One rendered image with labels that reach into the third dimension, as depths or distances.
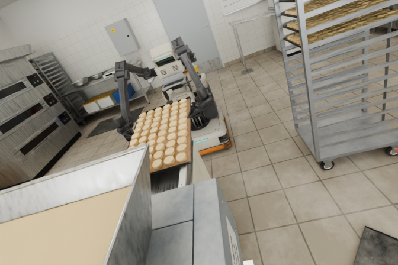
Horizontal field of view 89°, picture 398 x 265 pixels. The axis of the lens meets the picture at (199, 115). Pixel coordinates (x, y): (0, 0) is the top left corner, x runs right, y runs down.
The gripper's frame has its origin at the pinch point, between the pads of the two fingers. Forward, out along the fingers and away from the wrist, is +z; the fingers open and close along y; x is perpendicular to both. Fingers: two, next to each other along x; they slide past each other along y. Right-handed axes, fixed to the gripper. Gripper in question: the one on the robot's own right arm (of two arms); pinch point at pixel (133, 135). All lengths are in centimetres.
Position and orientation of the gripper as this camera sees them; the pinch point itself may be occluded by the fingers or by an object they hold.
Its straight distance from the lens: 134.4
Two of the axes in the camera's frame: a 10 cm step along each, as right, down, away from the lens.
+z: 6.8, 1.6, -7.1
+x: 6.3, -6.1, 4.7
